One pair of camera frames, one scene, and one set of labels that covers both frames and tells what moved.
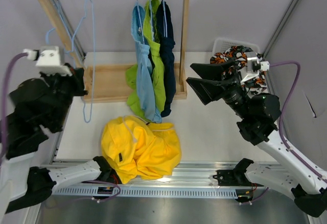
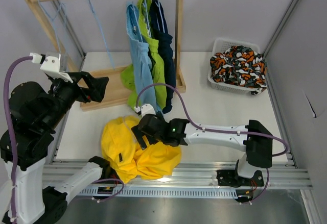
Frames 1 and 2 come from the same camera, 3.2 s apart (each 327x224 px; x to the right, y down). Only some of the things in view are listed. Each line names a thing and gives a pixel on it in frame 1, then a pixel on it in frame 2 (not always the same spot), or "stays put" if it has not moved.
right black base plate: [235, 177] stays put
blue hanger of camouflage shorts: [73, 51] to [54, 19]
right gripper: [208, 91] to [139, 135]
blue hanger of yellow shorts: [73, 35] to [99, 27]
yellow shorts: [133, 147] stays put
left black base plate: [109, 174] stays put
